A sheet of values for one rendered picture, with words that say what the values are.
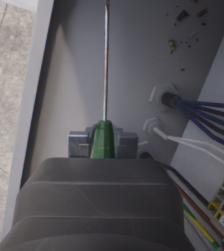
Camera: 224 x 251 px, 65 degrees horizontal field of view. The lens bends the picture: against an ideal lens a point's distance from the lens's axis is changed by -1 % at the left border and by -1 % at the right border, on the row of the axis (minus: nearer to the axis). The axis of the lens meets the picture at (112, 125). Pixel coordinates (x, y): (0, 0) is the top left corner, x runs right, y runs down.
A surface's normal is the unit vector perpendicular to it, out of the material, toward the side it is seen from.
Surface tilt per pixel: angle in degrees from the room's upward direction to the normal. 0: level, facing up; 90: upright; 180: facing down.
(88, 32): 0
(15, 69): 0
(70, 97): 0
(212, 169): 90
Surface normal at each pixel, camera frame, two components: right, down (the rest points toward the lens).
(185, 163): -0.93, -0.20
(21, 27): 0.24, 0.33
